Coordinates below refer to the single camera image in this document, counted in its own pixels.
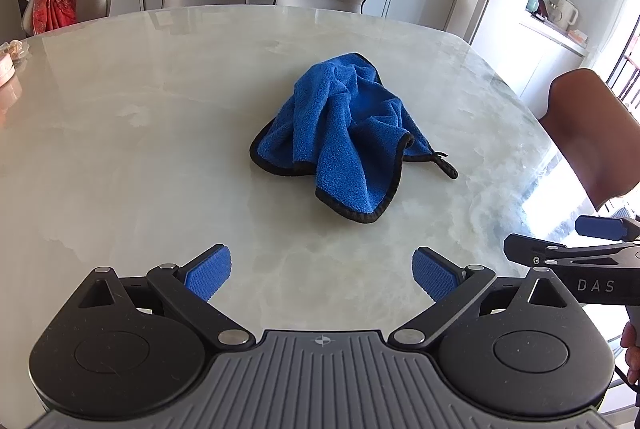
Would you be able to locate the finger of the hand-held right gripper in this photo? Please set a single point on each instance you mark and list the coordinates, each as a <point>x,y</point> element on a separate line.
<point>600,227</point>
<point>540,251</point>

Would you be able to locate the pink round container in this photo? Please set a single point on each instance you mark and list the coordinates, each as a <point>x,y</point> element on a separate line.
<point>6,70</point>

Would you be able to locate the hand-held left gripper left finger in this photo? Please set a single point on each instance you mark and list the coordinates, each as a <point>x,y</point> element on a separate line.
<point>207,273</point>

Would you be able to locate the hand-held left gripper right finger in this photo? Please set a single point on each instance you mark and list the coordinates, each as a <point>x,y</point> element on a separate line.
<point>434,275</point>

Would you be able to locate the person's right hand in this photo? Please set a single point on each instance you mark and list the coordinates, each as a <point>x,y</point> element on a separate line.
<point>631,349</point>

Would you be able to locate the balcony railing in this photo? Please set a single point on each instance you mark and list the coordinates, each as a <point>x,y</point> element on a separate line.
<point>625,74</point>

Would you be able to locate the red patterned cloth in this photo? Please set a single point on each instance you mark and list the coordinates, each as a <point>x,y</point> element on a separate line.
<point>57,1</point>

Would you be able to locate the blue towel with black trim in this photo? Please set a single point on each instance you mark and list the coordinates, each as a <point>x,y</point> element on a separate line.
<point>345,129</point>

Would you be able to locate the clear plastic wrapper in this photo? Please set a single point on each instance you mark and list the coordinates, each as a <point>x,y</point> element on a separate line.
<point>16,49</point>

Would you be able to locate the brown leather chair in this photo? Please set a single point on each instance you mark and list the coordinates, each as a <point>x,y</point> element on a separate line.
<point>592,134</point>

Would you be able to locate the white side counter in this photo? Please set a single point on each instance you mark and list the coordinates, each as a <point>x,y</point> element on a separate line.
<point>547,59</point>

